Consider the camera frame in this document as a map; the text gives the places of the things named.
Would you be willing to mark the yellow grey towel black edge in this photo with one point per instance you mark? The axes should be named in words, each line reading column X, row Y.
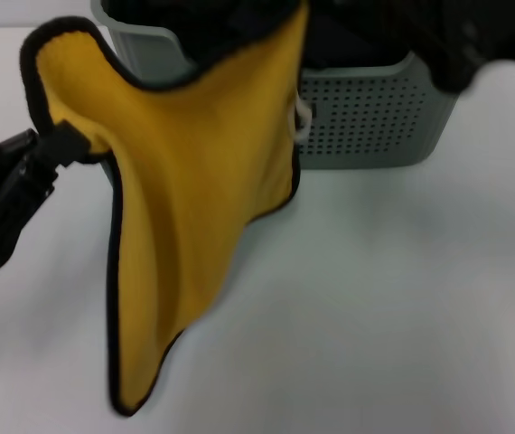
column 194, row 181

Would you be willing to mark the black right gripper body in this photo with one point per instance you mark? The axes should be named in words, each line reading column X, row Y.
column 488, row 31

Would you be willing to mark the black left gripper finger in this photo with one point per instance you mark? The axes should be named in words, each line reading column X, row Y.
column 65, row 142
column 36, row 185

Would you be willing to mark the grey-green perforated plastic basket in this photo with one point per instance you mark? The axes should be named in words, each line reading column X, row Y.
column 375, row 126

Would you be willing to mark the black cloth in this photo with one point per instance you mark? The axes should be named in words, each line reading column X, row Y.
column 239, row 27

